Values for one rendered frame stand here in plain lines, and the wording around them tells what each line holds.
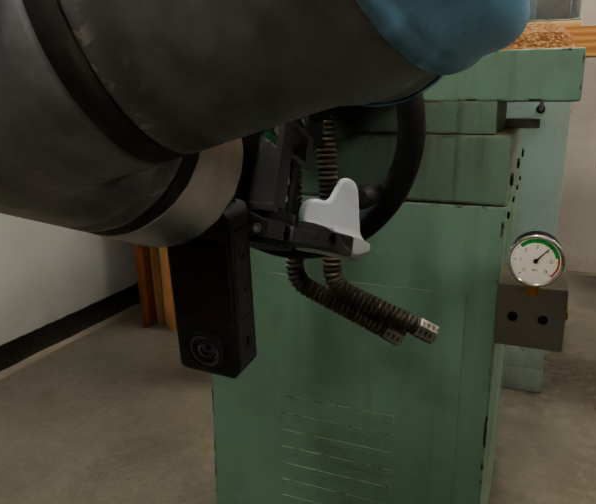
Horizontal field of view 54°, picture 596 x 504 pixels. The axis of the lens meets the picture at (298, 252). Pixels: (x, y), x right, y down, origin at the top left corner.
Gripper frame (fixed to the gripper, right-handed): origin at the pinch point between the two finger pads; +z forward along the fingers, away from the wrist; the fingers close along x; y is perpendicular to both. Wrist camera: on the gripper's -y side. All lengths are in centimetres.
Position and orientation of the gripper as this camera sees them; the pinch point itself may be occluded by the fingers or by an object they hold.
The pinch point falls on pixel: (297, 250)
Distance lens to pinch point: 49.9
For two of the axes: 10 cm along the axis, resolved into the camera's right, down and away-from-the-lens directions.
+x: -9.3, -1.0, 3.6
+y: 1.3, -9.9, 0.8
